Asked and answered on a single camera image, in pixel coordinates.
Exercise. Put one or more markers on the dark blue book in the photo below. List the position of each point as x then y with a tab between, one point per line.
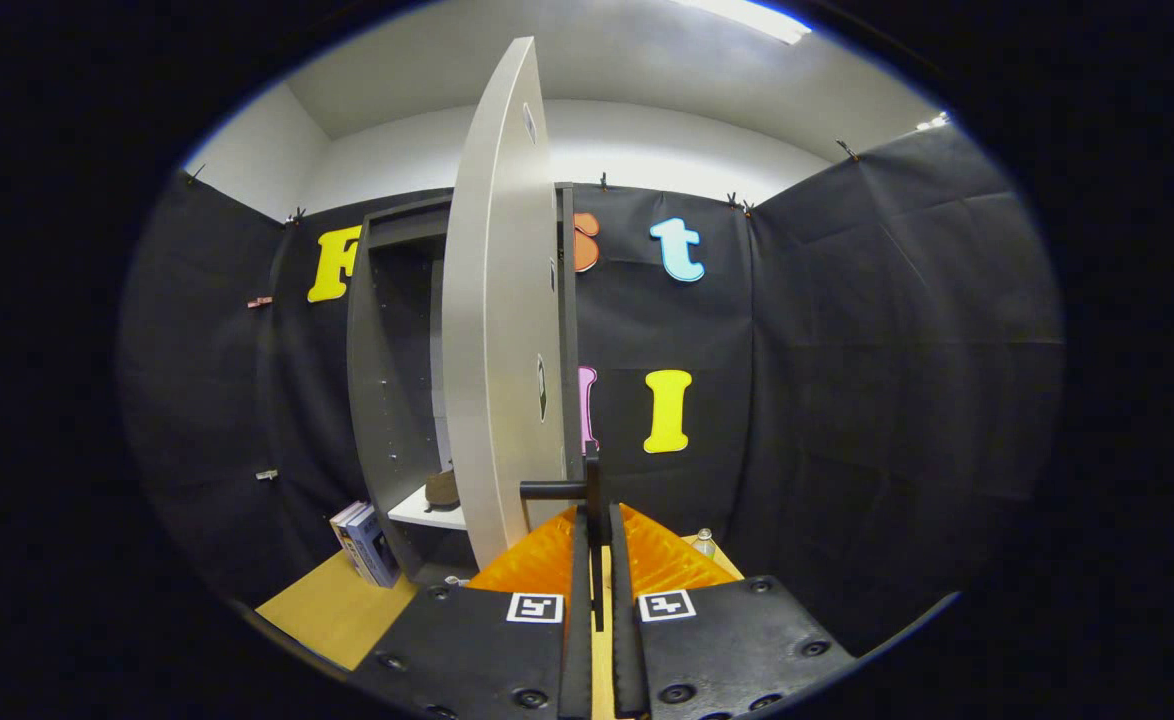
377	550

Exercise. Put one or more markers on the brown fuzzy shoe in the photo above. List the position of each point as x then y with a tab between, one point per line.
442	490

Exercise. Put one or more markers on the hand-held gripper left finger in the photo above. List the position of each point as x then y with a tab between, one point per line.
577	640

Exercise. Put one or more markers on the black backdrop cloth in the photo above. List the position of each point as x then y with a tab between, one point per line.
847	350

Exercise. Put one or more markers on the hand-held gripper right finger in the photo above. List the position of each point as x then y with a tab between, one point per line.
627	650

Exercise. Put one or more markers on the dark grey shoe cabinet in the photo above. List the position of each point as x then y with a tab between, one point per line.
387	350

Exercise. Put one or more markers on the green drink bottle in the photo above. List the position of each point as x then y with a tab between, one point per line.
704	545

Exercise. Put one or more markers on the small ceiling light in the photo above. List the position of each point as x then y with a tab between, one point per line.
932	122

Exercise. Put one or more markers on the white cabinet shelf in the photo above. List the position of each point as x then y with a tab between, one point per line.
417	510

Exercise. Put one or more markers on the beige shoe cabinet door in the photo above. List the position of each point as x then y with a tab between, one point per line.
497	330

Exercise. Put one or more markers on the long ceiling light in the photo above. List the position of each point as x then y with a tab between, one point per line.
747	18

